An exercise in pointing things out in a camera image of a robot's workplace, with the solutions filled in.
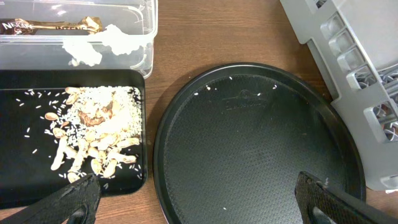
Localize white tissue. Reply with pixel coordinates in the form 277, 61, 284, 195
62, 24, 150, 69

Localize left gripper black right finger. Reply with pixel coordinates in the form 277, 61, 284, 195
295, 172, 397, 224

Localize brown gold snack wrapper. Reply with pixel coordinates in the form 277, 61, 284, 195
1, 16, 103, 35

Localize clear plastic waste bin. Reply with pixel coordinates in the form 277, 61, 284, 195
1, 0, 159, 78

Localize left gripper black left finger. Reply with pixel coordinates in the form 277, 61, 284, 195
1, 174, 101, 224

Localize round black serving tray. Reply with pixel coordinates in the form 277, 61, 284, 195
153, 63, 366, 223

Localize grey plastic dishwasher rack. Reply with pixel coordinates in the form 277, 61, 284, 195
280, 0, 397, 190

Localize food scraps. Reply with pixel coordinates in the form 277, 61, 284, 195
15, 85, 144, 184

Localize black square food-waste tray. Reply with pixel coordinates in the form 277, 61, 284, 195
1, 70, 145, 208

